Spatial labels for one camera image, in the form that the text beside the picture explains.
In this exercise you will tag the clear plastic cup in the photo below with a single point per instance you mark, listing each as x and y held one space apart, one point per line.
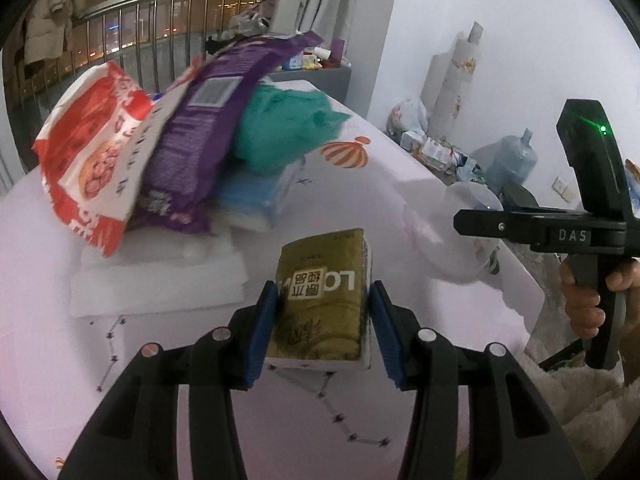
429 224

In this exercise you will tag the blue detergent bottle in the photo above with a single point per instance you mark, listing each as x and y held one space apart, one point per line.
294 63

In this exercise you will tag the large water jug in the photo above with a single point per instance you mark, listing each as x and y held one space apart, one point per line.
513 162

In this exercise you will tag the grey cabinet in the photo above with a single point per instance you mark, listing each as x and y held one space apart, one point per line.
332 81

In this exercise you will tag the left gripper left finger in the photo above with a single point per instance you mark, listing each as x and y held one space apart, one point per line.
132 434

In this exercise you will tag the rolled wallpaper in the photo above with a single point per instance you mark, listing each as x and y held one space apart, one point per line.
448 81

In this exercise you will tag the purple yellow noodle snack bag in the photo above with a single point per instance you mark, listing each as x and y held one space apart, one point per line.
195 140

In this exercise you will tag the purple cup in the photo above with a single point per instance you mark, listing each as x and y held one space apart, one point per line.
337 51

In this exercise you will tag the gold drink carton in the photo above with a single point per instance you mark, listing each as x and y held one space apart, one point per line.
323 281

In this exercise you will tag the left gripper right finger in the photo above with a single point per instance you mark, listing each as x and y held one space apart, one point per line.
513 433

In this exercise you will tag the beige hanging coat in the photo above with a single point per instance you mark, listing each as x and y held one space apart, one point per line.
49 28

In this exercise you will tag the black rice cooker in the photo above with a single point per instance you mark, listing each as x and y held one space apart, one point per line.
514 196

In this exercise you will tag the person's right hand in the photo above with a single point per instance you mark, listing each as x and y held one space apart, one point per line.
583 304

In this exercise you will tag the metal balcony railing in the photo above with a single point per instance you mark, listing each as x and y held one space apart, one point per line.
152 40

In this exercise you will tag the red white snack bag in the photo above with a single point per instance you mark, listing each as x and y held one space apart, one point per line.
94 146

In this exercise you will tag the floor trash pile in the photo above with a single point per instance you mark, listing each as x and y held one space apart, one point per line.
407 125

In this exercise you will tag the teal mesh cloth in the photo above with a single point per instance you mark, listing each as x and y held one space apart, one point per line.
280 126

